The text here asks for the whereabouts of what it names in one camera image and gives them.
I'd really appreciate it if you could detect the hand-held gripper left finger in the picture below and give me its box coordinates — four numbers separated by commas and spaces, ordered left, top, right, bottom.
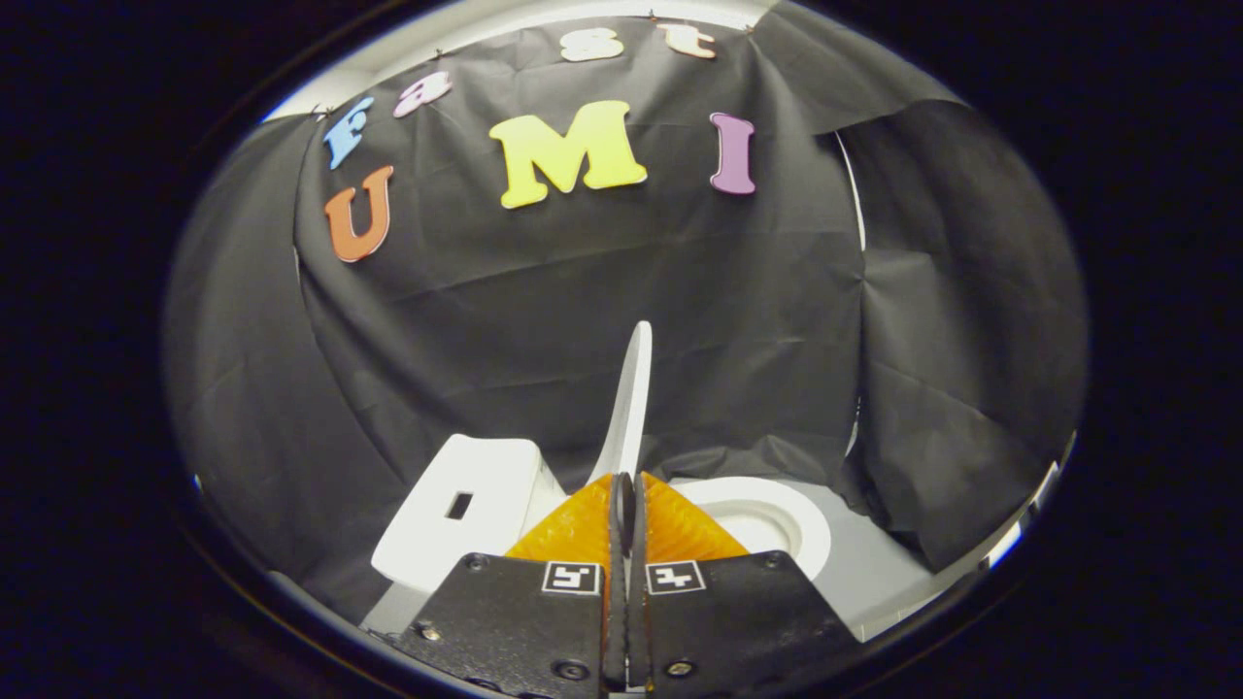
388, 472, 623, 694

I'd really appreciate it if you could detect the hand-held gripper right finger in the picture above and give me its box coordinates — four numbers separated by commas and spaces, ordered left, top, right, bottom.
627, 471, 861, 694

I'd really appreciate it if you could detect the white toilet lid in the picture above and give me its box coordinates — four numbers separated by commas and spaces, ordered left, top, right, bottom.
588, 320, 654, 488

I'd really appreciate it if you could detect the white toilet bowl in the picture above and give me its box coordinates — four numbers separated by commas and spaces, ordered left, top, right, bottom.
670, 476, 833, 583

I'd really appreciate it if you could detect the white toilet tank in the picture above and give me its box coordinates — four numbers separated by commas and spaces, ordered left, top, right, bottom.
371, 434, 570, 595

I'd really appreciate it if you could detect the black backdrop cloth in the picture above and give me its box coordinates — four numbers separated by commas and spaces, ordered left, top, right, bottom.
160, 0, 1090, 624

